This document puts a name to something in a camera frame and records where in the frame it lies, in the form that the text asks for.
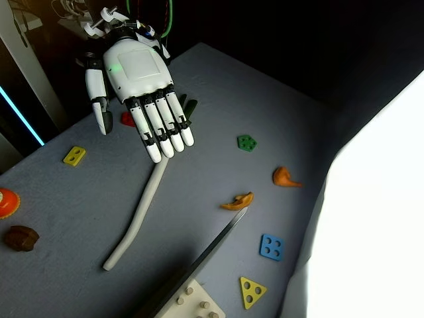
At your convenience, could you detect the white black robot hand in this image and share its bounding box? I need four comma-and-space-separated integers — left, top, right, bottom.
84, 38, 195, 164

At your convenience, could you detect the long white leek stalk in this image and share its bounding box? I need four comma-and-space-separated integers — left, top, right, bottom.
101, 94, 199, 272

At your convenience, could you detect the large steel chef knife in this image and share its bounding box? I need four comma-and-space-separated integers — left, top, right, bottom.
132, 207, 248, 318

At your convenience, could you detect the red hexagon block with holes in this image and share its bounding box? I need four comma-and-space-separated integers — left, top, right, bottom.
120, 111, 137, 129

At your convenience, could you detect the grey table cloth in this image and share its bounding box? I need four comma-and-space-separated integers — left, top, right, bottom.
0, 42, 424, 318

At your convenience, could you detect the white column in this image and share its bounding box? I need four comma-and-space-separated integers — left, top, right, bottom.
0, 0, 69, 132

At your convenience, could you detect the yellow rectangle two-hole block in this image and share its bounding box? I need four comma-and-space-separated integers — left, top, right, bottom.
62, 146, 87, 168

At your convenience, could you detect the cyan light strip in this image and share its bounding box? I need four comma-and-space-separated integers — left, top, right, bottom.
0, 85, 46, 146

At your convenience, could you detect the green pentagon block with holes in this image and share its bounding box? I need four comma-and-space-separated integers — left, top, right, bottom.
237, 134, 258, 153

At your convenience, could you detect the black backdrop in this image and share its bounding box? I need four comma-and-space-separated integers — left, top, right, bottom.
172, 0, 424, 112

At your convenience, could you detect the orange crescent-shaped toy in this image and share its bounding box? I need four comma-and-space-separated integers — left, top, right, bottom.
220, 191, 255, 212

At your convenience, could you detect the orange drumstick-shaped toy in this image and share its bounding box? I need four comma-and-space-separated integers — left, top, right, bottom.
272, 166, 303, 188

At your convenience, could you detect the orange toy tart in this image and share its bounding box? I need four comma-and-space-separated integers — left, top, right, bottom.
0, 187, 21, 220

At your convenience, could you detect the brown toy bread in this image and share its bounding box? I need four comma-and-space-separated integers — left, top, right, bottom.
3, 225, 40, 252

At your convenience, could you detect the blue square four-hole block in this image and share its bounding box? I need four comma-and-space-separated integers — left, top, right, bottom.
259, 233, 286, 262

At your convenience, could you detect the wooden peg board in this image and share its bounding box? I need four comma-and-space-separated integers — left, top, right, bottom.
155, 279, 226, 318

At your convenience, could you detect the yellow triangle three-hole block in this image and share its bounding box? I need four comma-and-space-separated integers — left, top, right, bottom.
239, 276, 268, 311

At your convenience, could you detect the green cable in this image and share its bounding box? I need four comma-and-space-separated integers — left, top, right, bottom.
160, 0, 174, 38

